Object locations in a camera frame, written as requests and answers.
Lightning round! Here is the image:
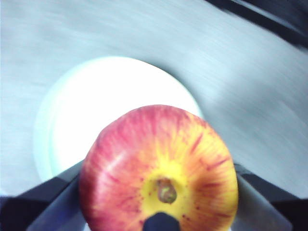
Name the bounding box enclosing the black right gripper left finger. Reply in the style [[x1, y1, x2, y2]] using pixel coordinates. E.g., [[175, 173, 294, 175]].
[[0, 160, 88, 231]]

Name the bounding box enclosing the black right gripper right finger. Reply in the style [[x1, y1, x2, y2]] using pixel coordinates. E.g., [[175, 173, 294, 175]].
[[231, 163, 308, 231]]

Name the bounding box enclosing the red yellow apple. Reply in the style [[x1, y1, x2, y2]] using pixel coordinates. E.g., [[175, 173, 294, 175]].
[[78, 104, 239, 231]]

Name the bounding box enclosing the green plate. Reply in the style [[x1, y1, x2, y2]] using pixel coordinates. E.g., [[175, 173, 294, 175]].
[[32, 55, 205, 184]]

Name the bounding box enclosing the black plate rack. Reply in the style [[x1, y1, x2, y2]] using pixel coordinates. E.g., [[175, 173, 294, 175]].
[[204, 0, 308, 52]]

